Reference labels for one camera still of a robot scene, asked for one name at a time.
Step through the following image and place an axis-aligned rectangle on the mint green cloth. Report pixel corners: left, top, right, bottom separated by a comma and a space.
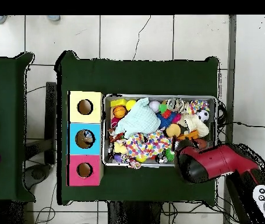
114, 97, 161, 139

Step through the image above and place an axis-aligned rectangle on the colourful polka dot cloth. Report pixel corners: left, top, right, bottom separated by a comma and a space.
125, 130, 174, 160

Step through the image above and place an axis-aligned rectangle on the crushed clear plastic bottle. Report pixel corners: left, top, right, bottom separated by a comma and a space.
82, 129, 95, 144

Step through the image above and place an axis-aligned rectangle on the wooden box with three holes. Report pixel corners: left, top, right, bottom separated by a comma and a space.
66, 90, 104, 187

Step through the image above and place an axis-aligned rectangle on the silver mesh bin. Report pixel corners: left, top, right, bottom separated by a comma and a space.
101, 93, 218, 168

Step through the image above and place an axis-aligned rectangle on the orange basketball toy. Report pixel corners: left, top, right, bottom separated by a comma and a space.
112, 105, 127, 119

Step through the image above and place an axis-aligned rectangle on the peach foam disc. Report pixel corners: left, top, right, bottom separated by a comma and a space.
165, 123, 182, 138

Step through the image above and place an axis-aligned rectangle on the crushed silver can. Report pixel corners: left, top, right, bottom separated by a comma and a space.
166, 98, 185, 113

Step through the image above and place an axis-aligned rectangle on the dark green tablecloth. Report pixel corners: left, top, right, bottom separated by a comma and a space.
54, 50, 220, 207
0, 52, 36, 202

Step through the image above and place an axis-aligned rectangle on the orange toy brick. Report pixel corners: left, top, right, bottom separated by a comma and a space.
177, 131, 199, 141

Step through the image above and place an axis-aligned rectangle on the small soccer ball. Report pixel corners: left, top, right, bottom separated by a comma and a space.
196, 108, 210, 123

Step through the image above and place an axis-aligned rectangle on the brown football toy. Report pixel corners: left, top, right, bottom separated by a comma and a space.
193, 138, 209, 150

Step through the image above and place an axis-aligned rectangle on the person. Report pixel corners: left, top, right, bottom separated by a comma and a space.
0, 15, 61, 25

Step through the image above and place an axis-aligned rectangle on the black floor cable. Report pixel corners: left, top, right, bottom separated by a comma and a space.
217, 120, 265, 129

